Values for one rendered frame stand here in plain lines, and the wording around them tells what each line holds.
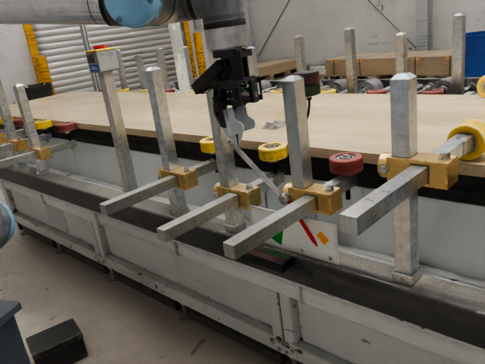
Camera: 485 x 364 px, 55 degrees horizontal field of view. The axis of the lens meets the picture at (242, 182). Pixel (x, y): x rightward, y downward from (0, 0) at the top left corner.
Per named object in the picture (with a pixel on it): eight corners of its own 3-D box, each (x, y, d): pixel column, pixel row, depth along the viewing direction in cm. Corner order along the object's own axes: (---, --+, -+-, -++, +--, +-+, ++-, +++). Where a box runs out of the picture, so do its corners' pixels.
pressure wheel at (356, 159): (354, 207, 112) (351, 161, 108) (325, 201, 117) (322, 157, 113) (370, 196, 117) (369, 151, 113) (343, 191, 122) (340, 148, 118)
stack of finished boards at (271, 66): (300, 66, 1001) (299, 58, 995) (216, 87, 850) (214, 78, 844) (274, 67, 1055) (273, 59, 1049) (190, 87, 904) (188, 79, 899)
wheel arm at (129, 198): (108, 219, 124) (105, 204, 122) (101, 217, 126) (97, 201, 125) (224, 168, 152) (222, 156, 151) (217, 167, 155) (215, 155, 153)
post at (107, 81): (131, 203, 163) (102, 72, 148) (123, 201, 166) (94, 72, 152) (142, 198, 166) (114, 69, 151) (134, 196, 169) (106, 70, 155)
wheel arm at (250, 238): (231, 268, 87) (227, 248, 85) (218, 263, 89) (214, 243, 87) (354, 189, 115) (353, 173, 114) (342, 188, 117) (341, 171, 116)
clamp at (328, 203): (330, 216, 103) (329, 194, 101) (283, 205, 112) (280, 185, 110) (344, 206, 106) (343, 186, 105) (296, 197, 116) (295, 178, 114)
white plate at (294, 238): (338, 266, 106) (335, 225, 103) (252, 240, 124) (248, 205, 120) (339, 264, 106) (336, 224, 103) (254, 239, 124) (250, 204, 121)
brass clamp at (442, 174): (446, 191, 82) (446, 164, 81) (375, 181, 91) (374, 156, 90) (459, 180, 86) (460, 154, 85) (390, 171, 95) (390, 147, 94)
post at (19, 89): (45, 188, 216) (15, 84, 201) (42, 188, 219) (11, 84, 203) (52, 186, 219) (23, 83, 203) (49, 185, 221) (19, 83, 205)
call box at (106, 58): (101, 74, 147) (95, 49, 145) (90, 75, 152) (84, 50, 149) (120, 71, 152) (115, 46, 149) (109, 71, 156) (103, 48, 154)
